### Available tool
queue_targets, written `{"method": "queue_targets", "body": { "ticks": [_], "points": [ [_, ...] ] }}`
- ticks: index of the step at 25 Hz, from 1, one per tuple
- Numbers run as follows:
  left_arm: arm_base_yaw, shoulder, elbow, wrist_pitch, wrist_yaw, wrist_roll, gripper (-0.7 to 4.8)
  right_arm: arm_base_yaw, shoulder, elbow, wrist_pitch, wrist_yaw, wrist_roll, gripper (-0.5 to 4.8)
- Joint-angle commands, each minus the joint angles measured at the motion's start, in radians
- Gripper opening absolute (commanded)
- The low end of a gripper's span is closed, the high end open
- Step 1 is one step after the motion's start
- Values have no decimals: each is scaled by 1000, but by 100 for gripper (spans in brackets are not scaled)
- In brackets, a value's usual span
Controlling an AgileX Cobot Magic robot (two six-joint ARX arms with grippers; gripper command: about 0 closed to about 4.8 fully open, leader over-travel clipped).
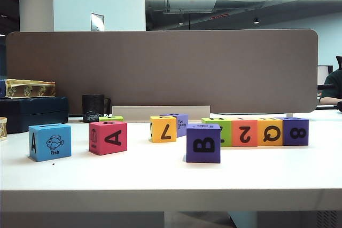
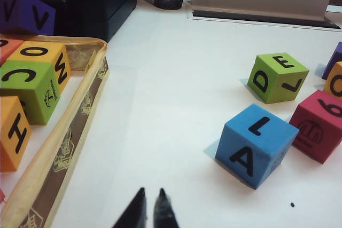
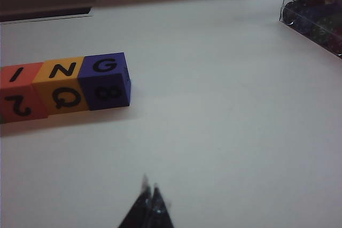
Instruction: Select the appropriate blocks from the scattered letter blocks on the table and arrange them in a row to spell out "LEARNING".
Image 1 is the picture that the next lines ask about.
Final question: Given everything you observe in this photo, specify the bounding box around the yellow block with 7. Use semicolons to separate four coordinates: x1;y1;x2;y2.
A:
150;115;177;144

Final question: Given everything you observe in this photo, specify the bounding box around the purple block with 5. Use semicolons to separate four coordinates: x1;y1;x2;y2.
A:
159;113;189;138

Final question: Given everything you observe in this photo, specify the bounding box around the green block with 7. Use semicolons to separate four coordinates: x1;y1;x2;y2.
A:
98;116;125;123

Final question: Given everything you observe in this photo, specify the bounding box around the pink block with A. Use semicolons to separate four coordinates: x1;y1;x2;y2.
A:
88;121;128;156

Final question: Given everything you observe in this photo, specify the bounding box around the blue block with fish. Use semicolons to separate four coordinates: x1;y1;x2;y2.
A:
28;123;72;162

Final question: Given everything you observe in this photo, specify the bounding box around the green foam letter block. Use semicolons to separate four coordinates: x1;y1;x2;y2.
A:
201;117;232;148

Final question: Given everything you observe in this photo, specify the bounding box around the brown desk partition panel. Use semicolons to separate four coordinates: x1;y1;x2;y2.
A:
5;29;319;115

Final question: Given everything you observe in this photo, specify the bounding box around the purple block with B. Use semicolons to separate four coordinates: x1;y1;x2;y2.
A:
186;123;221;164

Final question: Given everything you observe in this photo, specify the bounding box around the black mug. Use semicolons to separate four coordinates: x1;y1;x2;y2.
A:
81;94;112;123

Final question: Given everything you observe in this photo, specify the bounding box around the orange block with 2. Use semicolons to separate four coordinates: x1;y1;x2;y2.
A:
231;119;259;147

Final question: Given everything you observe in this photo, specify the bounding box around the yellow block with Q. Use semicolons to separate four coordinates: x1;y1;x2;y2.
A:
257;119;284;146

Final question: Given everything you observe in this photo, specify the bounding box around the purple block with 8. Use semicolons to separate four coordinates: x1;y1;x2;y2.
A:
279;117;309;146

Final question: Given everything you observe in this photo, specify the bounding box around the dark blue case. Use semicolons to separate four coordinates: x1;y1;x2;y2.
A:
0;96;69;135

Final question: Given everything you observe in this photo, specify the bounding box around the yellow patterned gift box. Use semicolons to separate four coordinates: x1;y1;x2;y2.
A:
4;78;57;99

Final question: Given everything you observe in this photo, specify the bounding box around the white computer monitor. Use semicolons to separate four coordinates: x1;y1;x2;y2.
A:
317;65;334;86

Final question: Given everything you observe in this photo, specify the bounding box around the person in green shirt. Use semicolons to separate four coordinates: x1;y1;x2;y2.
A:
319;69;342;106

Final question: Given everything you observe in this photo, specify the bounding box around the small wooden container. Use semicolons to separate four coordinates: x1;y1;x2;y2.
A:
0;117;8;142

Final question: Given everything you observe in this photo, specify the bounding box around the perforated grey panel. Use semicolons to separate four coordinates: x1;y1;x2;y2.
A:
316;210;338;228

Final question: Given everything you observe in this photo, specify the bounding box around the beige cable tray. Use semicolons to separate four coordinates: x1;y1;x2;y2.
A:
111;105;211;122

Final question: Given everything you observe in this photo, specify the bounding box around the grey ceiling ventilation duct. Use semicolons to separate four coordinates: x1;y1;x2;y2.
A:
162;0;217;14

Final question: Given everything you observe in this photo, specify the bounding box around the framed wall sign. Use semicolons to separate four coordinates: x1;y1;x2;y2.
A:
90;13;105;32

